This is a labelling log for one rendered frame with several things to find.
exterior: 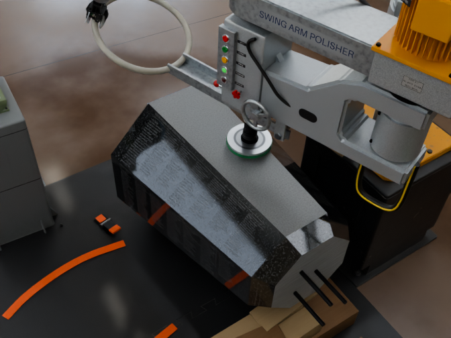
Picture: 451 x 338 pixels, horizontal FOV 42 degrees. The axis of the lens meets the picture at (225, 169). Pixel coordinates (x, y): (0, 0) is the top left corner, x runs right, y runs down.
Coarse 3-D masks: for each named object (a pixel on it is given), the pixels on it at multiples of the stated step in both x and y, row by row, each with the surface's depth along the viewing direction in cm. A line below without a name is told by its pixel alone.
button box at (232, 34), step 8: (224, 32) 229; (232, 32) 226; (232, 40) 229; (232, 48) 231; (232, 56) 234; (224, 64) 240; (232, 64) 237; (232, 72) 240; (232, 80) 243; (232, 88) 246
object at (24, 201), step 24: (0, 120) 287; (24, 120) 289; (0, 144) 290; (24, 144) 298; (0, 168) 300; (24, 168) 308; (0, 192) 311; (24, 192) 320; (0, 216) 322; (24, 216) 332; (48, 216) 341; (0, 240) 334
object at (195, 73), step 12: (192, 60) 279; (168, 72) 277; (180, 72) 272; (192, 72) 278; (204, 72) 279; (216, 72) 273; (192, 84) 271; (204, 84) 266; (216, 96) 265; (252, 120) 259; (264, 120) 254; (288, 132) 249
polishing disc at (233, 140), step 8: (232, 128) 282; (240, 128) 282; (232, 136) 278; (240, 136) 278; (264, 136) 279; (232, 144) 274; (240, 144) 274; (248, 144) 275; (256, 144) 275; (264, 144) 275; (240, 152) 271; (248, 152) 271; (256, 152) 271
